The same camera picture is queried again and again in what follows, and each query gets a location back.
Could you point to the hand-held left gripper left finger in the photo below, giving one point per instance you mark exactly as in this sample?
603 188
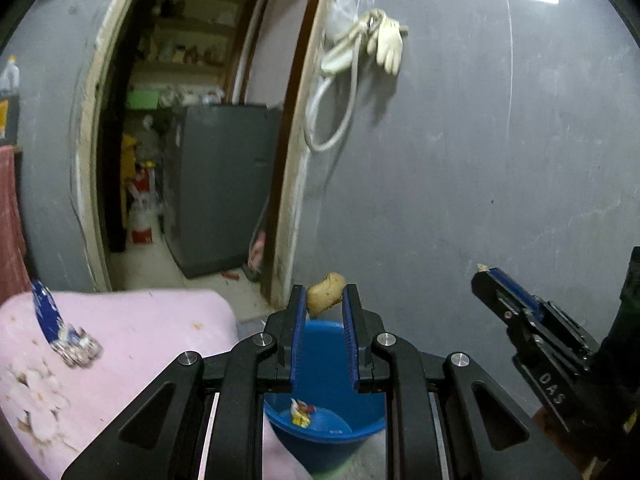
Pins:
298 340

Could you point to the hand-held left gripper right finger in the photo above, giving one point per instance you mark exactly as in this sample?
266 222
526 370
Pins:
350 340

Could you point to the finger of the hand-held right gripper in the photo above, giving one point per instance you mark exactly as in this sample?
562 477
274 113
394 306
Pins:
500 300
515 287

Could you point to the blue plastic bucket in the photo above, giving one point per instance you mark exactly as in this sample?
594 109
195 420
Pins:
322 360

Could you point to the tan food scrap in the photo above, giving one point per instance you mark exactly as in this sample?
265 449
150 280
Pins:
325 294

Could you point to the yellow snack wrapper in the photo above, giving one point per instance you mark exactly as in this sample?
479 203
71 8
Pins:
302 414

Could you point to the blue snack wrapper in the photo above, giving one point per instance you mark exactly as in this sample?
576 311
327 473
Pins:
50 320

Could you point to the pink slipper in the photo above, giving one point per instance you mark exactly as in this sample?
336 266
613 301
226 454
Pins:
257 250

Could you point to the pink floral tablecloth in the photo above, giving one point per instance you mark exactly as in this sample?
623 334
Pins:
140 335

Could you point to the grey washing machine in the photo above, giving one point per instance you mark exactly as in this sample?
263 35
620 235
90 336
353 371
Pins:
220 185

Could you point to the white sack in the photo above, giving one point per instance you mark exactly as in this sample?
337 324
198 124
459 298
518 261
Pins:
142 210

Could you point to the cream rubber glove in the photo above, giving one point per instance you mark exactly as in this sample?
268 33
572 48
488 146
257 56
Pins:
390 45
342 55

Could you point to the green box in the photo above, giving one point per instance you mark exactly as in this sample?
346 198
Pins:
142 99

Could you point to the red checked cloth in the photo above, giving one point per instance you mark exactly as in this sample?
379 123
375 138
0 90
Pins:
10 230

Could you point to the clear plastic bag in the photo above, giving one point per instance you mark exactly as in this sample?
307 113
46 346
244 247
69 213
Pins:
350 10

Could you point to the wooden shelf unit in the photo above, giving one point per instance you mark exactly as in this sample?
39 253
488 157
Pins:
195 30

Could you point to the cooking oil jug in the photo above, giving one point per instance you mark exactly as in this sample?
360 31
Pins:
7 110

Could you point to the wooden door frame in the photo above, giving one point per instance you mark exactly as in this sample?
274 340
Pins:
90 160

